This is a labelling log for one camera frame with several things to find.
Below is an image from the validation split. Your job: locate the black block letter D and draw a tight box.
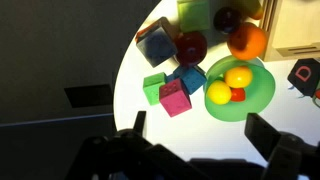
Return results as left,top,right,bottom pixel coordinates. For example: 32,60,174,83
287,58,320,97

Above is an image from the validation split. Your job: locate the yellow banana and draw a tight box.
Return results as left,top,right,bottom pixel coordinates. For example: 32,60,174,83
233,0,264,20

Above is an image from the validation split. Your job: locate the red apple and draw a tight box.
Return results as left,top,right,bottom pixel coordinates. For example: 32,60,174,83
175,31,207,67

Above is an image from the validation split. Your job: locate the light green soft block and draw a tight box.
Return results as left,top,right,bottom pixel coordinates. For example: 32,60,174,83
177,0,210,32

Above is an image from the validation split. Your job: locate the dark purple plum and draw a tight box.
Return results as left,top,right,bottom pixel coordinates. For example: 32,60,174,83
213,7,242,34

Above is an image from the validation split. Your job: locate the yellow lemon lower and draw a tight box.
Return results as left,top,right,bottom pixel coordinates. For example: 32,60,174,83
207,80,231,105

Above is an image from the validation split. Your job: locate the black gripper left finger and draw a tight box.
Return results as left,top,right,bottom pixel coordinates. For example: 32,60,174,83
133,111,146,136

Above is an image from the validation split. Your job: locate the green plastic bowl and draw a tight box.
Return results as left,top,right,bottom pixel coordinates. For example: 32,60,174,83
203,55,275,122

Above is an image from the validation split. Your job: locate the gray soft block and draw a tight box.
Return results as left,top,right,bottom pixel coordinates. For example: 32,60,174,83
135,17,178,67

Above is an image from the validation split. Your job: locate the wooden tray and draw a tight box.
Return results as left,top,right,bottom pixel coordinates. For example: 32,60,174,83
259,0,320,62

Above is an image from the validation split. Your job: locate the pink soft block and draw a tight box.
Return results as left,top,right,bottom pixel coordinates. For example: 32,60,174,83
159,78,192,117

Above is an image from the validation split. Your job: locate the yellow lemon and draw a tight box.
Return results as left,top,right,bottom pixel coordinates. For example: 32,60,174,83
224,66,253,88
207,80,231,105

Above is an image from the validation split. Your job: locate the black floor mat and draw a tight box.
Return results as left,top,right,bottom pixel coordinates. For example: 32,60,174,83
64,84,113,108

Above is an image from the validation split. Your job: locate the yellow lemon upper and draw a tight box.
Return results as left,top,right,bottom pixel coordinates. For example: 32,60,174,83
224,66,253,88

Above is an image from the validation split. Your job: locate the small green block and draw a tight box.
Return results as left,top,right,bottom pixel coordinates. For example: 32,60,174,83
143,72,166,105

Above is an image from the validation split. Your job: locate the blue soft block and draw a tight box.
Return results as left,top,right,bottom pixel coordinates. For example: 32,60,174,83
166,66,207,95

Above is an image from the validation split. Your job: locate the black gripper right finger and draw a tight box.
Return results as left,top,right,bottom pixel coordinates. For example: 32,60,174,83
244,113,281,160

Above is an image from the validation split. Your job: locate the small red tomato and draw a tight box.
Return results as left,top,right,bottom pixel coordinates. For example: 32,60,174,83
231,88,246,102

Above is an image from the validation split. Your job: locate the orange fruit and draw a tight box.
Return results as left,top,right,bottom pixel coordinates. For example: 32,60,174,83
227,22,267,60

